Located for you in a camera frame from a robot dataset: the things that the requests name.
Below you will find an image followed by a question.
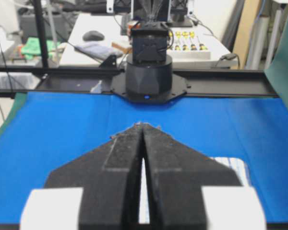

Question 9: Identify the grey folded cloth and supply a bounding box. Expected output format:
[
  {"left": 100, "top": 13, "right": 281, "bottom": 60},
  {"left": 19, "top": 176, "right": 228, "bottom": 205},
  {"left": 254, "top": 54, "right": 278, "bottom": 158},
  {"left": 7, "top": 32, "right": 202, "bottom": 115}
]
[{"left": 74, "top": 41, "right": 123, "bottom": 60}]

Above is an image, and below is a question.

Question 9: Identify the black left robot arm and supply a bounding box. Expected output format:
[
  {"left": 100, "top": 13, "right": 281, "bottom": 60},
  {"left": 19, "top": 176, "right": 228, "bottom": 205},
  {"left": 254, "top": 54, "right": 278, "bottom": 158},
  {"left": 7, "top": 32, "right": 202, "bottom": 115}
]
[{"left": 110, "top": 22, "right": 187, "bottom": 104}]

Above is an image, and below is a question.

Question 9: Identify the green cloth pile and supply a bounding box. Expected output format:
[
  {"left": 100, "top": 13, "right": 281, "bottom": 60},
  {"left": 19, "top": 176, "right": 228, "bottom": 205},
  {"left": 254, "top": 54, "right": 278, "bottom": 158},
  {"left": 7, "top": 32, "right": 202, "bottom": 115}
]
[{"left": 21, "top": 37, "right": 55, "bottom": 59}]

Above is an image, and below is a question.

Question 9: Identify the white background desk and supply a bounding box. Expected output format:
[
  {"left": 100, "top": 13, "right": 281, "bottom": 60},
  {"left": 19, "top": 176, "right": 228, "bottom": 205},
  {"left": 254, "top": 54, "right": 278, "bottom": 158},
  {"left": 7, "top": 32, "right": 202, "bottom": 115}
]
[{"left": 60, "top": 13, "right": 239, "bottom": 70}]

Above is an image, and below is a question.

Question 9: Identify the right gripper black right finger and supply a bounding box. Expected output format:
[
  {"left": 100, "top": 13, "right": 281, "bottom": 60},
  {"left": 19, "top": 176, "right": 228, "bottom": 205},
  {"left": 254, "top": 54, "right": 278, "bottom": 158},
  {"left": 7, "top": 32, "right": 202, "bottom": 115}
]
[{"left": 143, "top": 124, "right": 266, "bottom": 230}]

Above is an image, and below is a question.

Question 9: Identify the screwdriver set tray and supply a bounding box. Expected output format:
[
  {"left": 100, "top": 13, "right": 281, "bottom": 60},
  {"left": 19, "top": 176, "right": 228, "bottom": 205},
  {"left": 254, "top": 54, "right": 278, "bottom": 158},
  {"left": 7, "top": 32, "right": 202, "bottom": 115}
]
[{"left": 167, "top": 30, "right": 211, "bottom": 60}]

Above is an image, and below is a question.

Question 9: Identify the black monitor stand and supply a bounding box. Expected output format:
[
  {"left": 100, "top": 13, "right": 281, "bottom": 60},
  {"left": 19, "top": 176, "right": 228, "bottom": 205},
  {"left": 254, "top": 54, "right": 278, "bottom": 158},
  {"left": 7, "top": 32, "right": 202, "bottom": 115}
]
[{"left": 131, "top": 0, "right": 195, "bottom": 23}]

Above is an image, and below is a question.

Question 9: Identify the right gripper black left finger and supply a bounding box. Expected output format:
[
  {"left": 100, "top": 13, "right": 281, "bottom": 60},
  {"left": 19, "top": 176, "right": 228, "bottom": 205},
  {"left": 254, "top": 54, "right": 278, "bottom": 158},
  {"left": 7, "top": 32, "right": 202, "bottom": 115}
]
[{"left": 20, "top": 124, "right": 143, "bottom": 230}]

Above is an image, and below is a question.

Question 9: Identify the black computer mouse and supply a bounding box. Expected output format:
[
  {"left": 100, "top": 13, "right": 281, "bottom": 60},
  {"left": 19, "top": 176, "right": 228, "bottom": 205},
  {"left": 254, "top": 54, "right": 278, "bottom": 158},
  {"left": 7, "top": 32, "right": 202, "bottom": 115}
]
[{"left": 82, "top": 30, "right": 105, "bottom": 41}]

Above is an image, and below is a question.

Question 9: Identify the blue table cloth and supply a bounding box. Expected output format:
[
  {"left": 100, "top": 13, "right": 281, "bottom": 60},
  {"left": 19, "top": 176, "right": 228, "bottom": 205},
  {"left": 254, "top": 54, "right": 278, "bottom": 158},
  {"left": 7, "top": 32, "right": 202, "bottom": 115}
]
[{"left": 0, "top": 92, "right": 288, "bottom": 224}]

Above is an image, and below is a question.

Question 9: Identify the black vertical pole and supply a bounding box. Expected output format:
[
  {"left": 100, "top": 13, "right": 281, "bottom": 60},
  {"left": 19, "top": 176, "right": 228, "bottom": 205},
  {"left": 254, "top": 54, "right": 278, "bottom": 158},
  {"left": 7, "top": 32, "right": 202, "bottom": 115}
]
[{"left": 33, "top": 0, "right": 49, "bottom": 68}]

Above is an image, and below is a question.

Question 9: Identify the black aluminium frame rail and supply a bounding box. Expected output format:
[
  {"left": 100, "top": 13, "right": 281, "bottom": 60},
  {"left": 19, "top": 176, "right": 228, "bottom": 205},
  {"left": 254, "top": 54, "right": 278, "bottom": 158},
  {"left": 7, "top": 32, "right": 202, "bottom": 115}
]
[{"left": 0, "top": 66, "right": 279, "bottom": 98}]

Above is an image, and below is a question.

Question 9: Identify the white blue striped towel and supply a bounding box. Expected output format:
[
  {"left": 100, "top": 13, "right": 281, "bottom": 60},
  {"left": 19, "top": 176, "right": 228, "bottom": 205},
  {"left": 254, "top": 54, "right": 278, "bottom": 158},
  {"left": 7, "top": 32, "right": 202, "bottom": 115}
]
[{"left": 138, "top": 157, "right": 252, "bottom": 224}]

